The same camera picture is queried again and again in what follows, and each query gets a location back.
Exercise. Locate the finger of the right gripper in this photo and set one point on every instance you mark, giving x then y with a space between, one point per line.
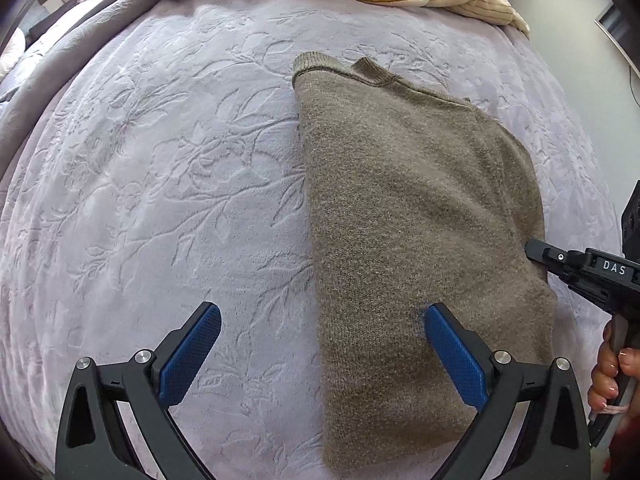
556 260

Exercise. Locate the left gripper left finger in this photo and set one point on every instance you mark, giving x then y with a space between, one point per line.
93 441

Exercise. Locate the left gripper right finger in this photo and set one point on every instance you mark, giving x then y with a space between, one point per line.
552 442

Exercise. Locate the olive knit sweater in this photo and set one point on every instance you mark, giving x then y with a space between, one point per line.
415 197

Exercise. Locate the person's right hand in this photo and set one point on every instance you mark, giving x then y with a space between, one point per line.
609 365

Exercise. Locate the lavender embossed bedspread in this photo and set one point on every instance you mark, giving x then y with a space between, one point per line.
168 170

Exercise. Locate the grey duvet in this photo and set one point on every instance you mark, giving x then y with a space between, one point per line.
26 102

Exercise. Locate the wall mounted television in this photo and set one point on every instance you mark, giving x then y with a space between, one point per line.
620 32

